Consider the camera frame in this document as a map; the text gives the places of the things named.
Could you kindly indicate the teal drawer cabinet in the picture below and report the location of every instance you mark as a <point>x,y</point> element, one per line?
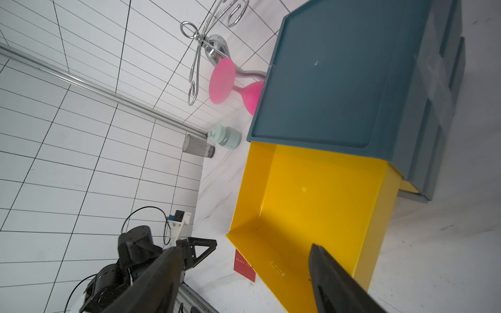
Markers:
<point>374,79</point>

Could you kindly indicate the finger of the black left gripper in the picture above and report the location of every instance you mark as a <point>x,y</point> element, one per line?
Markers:
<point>195,250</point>

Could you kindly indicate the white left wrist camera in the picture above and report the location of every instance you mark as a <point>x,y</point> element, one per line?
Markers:
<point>181,226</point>

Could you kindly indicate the pink silicone goblet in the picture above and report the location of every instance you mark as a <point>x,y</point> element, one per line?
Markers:
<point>222,84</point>

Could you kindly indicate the yellow top drawer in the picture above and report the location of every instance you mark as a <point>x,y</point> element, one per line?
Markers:
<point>292,198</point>

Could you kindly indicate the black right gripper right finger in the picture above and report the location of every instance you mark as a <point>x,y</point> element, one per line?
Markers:
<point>334,289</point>

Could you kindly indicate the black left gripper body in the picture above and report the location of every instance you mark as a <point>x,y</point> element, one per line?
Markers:
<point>137,250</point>

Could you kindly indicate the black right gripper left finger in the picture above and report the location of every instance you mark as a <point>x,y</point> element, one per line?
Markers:
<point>156,289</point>

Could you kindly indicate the yellow drawer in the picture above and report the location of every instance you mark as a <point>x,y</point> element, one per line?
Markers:
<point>292,198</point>
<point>408,187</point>

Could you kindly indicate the red postcard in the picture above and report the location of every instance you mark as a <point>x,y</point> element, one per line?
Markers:
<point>242,267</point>

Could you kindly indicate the chrome cup holder stand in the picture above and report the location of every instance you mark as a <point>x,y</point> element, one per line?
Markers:
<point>215,47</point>

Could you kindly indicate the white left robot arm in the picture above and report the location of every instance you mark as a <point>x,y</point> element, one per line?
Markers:
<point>107,285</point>

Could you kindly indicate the mint green jar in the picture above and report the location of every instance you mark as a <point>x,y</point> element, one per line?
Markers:
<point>227,137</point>

